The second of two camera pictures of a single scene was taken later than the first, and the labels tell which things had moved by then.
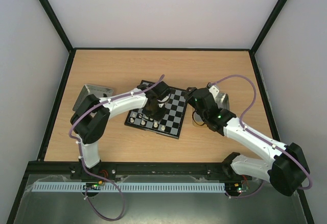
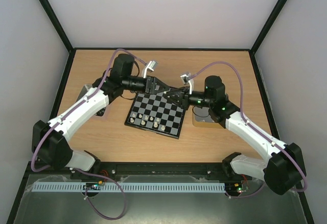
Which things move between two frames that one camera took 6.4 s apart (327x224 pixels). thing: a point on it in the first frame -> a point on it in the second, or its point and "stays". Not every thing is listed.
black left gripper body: [154, 113] -> [149, 79]
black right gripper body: [192, 94] -> [185, 99]
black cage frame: [32, 167] stays
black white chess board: [170, 124] stays
